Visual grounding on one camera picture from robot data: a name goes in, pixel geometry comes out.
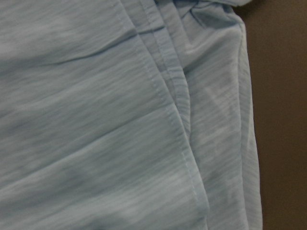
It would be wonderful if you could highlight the light blue button-up shirt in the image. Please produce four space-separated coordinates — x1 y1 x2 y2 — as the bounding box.
0 0 262 230

